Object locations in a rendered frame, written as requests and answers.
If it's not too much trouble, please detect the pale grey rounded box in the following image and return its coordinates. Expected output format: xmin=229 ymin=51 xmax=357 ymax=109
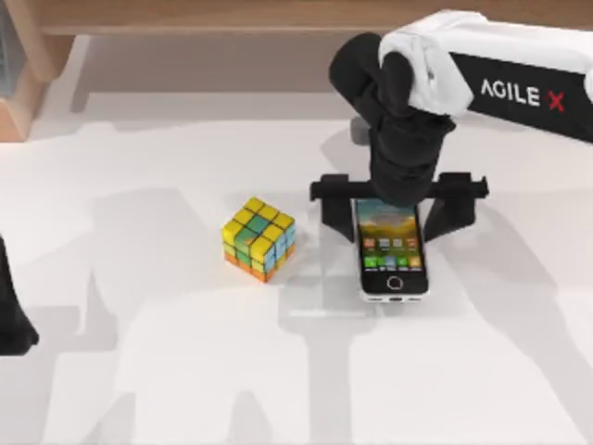
xmin=349 ymin=115 xmax=372 ymax=146

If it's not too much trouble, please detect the white smartphone with lit screen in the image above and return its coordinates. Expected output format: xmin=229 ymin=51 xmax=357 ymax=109
xmin=352 ymin=196 xmax=431 ymax=304

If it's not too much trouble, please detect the colourful puzzle cube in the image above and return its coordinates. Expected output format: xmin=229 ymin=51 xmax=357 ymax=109
xmin=221 ymin=196 xmax=298 ymax=284

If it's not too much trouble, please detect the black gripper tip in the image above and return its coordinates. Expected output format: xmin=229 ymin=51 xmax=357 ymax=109
xmin=0 ymin=235 xmax=41 ymax=358

